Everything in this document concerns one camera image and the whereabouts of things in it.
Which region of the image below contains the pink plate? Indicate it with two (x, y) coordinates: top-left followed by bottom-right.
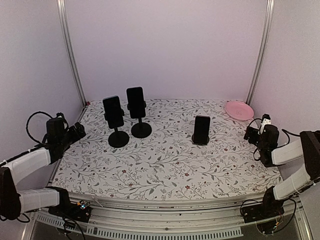
(224, 101), (254, 121)

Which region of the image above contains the floral table mat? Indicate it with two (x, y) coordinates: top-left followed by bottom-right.
(52, 99), (282, 201)

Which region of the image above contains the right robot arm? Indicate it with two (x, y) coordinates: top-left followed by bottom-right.
(244, 124), (320, 218)

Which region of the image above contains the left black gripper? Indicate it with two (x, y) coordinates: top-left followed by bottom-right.
(59, 121), (86, 150)

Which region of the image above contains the right aluminium frame post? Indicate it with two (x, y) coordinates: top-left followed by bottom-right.
(246, 0), (275, 106)

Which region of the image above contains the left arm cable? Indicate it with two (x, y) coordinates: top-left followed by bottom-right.
(25, 111), (70, 148)

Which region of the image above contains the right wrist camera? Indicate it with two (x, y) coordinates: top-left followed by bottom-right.
(259, 113), (271, 134)

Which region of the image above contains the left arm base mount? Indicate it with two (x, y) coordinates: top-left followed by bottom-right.
(48, 186), (92, 223)

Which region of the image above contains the aluminium frame post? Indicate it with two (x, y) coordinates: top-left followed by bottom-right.
(246, 0), (275, 106)
(56, 0), (87, 107)

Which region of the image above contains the front aluminium rail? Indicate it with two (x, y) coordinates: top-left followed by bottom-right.
(21, 193), (313, 240)

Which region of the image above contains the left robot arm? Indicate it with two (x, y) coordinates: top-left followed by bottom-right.
(0, 116), (92, 223)

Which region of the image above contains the small black charging stand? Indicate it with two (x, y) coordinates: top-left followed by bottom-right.
(191, 134), (210, 146)

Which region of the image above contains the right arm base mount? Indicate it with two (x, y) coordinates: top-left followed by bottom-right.
(240, 186), (285, 223)

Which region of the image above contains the black phone stand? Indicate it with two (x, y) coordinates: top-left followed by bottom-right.
(126, 101), (153, 139)
(103, 107), (130, 148)

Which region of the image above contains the black phone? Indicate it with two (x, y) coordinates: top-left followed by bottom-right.
(102, 95), (124, 129)
(193, 115), (211, 138)
(126, 86), (146, 119)

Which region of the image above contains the left aluminium frame post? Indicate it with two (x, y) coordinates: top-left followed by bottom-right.
(56, 0), (87, 107)

